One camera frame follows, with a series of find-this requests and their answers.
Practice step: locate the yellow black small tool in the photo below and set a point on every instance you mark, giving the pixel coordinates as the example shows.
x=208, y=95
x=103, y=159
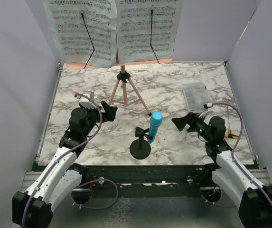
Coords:
x=230, y=135

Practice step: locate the blue plastic recorder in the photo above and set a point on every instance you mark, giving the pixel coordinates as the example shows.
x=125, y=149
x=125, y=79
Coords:
x=155, y=123

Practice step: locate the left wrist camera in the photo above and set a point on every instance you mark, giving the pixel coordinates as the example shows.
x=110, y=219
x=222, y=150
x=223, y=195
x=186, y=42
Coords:
x=85, y=98

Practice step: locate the clear plastic compartment box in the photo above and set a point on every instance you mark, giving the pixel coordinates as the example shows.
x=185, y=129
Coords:
x=195, y=95

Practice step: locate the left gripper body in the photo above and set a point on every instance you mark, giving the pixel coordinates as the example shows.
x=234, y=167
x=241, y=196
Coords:
x=94, y=117

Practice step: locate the pink folding music stand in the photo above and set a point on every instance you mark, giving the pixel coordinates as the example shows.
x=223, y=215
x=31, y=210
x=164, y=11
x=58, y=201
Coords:
x=125, y=78

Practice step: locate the black microphone desk stand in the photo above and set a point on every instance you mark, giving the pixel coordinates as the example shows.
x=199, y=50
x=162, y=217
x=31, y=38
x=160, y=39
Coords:
x=140, y=148

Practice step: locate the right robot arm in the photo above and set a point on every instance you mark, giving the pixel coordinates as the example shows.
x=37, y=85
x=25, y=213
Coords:
x=251, y=196

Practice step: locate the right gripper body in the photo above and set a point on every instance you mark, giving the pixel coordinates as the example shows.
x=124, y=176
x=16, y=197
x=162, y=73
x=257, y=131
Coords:
x=198, y=124

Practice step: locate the white paper sheet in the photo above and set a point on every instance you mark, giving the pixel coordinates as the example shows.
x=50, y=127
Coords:
x=84, y=30

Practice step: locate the printed sheet music page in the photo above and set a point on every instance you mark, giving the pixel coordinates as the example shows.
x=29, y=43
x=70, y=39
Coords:
x=146, y=29

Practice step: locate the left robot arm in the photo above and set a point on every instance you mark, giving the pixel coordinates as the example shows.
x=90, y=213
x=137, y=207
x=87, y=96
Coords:
x=34, y=207

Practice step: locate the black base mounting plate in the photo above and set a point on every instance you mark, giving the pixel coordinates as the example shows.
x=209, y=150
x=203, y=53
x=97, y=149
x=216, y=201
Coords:
x=107, y=178

